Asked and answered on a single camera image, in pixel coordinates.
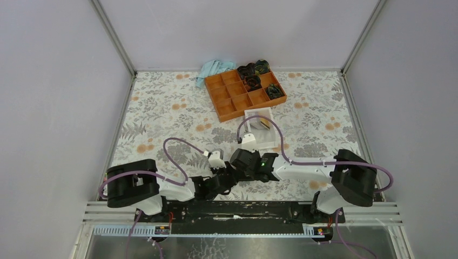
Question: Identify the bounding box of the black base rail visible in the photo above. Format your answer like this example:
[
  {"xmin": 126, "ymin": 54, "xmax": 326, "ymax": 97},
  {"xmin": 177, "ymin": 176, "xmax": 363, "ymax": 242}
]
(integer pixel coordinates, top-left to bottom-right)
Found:
[{"xmin": 139, "ymin": 201, "xmax": 346, "ymax": 235}]

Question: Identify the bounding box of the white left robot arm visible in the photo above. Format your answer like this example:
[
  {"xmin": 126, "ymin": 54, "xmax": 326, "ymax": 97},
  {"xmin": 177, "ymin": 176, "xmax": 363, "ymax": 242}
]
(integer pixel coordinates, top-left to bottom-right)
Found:
[{"xmin": 99, "ymin": 159, "xmax": 238, "ymax": 222}]

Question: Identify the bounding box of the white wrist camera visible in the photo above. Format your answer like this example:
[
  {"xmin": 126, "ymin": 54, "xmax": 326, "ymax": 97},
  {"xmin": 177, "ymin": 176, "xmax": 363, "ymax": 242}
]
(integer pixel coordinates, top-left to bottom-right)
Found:
[
  {"xmin": 238, "ymin": 132, "xmax": 258, "ymax": 152},
  {"xmin": 203, "ymin": 148, "xmax": 226, "ymax": 169}
]

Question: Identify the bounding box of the dark rolled sock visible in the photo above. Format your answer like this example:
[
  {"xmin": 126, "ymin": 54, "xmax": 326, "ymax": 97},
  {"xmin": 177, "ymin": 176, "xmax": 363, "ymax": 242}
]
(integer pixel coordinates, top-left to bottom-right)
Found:
[
  {"xmin": 237, "ymin": 63, "xmax": 255, "ymax": 81},
  {"xmin": 265, "ymin": 84, "xmax": 285, "ymax": 100},
  {"xmin": 244, "ymin": 75, "xmax": 262, "ymax": 92},
  {"xmin": 254, "ymin": 59, "xmax": 271, "ymax": 75}
]

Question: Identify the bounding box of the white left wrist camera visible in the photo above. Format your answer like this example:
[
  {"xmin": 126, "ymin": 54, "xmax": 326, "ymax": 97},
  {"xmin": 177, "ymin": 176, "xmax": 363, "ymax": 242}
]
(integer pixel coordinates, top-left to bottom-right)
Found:
[{"xmin": 203, "ymin": 148, "xmax": 226, "ymax": 169}]

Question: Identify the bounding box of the light blue cloth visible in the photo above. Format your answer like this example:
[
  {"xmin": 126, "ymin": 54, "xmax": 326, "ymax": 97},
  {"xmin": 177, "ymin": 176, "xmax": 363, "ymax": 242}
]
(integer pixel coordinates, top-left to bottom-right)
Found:
[{"xmin": 196, "ymin": 59, "xmax": 236, "ymax": 88}]

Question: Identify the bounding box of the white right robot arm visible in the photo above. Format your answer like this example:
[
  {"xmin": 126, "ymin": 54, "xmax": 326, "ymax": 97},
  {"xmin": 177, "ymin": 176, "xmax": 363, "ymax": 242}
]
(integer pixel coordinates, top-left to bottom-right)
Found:
[{"xmin": 230, "ymin": 148, "xmax": 377, "ymax": 222}]

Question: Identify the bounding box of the orange compartment tray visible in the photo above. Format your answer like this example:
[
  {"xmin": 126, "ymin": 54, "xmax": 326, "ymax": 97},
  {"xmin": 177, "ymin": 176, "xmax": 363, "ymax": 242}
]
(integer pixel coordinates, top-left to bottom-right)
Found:
[{"xmin": 204, "ymin": 70, "xmax": 287, "ymax": 122}]

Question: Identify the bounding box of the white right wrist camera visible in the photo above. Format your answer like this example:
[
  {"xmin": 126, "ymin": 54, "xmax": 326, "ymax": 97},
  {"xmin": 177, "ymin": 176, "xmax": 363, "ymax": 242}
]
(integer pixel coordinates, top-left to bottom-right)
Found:
[{"xmin": 238, "ymin": 132, "xmax": 258, "ymax": 152}]

